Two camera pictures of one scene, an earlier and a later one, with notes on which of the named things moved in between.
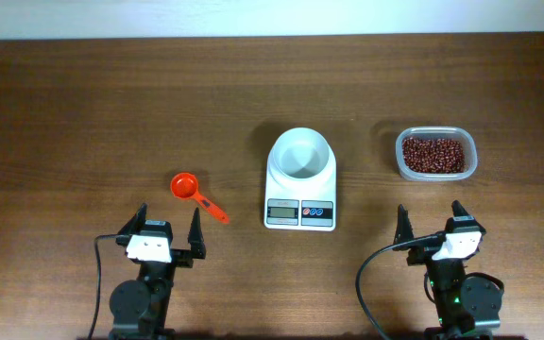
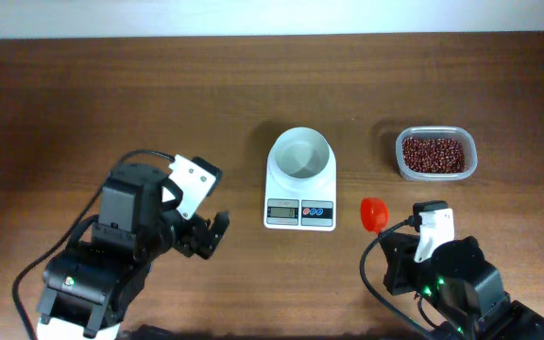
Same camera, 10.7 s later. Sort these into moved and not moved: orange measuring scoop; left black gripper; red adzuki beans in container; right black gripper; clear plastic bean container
Moved: left black gripper; orange measuring scoop; right black gripper
Not moved: red adzuki beans in container; clear plastic bean container
